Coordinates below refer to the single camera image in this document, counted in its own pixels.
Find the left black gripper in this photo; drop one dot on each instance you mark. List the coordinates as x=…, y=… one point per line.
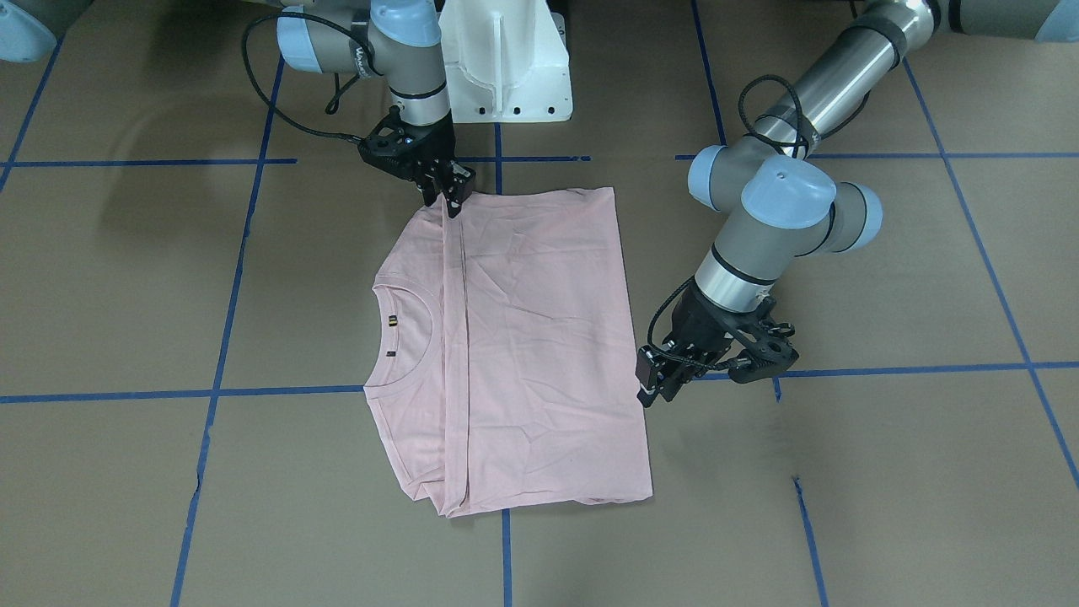
x=701, y=325

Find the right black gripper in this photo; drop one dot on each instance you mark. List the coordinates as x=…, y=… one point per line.
x=435, y=148

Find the pink Snoopy t-shirt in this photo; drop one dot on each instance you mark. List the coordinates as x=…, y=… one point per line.
x=506, y=373

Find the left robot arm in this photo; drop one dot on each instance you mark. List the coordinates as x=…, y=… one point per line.
x=780, y=207

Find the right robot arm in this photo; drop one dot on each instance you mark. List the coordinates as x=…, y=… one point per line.
x=399, y=42

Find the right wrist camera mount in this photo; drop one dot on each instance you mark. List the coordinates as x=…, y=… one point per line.
x=389, y=147

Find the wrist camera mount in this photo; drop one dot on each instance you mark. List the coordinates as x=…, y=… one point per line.
x=767, y=349
x=389, y=147

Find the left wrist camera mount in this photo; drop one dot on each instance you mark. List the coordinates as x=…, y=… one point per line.
x=767, y=349

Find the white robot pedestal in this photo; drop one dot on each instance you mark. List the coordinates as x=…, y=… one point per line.
x=506, y=61

